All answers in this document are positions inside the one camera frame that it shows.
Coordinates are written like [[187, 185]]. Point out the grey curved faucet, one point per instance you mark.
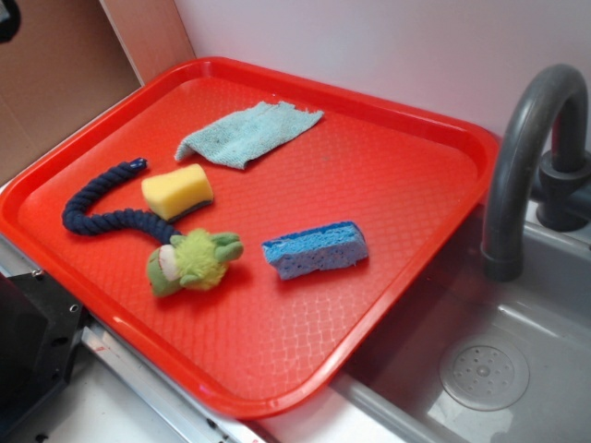
[[543, 158]]

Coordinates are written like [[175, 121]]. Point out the round sink drain cover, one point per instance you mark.
[[484, 373]]

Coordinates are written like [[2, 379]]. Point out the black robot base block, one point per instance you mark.
[[41, 326]]

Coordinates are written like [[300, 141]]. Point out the brown cardboard panel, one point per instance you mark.
[[71, 61]]

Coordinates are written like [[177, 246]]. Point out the blue sponge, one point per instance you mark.
[[337, 245]]

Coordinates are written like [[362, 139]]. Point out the green plush toy with rope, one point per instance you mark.
[[195, 261]]

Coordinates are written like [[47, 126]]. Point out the black object in corner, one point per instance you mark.
[[10, 20]]

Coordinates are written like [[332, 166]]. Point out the grey plastic sink basin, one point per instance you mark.
[[393, 376]]

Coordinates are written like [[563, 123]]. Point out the yellow sponge with dark pad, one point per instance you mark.
[[174, 194]]

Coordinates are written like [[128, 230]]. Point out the light blue cloth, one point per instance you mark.
[[244, 136]]

